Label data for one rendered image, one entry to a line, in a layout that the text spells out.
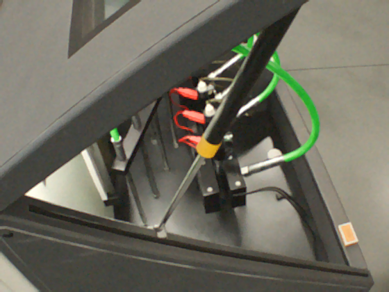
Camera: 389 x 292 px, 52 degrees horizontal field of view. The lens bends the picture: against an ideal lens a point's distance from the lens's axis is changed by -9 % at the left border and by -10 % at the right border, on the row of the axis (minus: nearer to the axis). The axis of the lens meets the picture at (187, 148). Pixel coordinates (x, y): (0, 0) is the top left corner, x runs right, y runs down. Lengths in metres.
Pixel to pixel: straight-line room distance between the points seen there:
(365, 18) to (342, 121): 1.18
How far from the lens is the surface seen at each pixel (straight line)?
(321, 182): 1.04
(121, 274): 0.56
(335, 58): 2.96
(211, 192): 0.97
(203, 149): 0.41
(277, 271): 0.67
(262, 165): 0.82
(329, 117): 2.53
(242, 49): 0.63
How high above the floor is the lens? 1.78
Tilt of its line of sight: 50 degrees down
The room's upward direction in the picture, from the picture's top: 9 degrees counter-clockwise
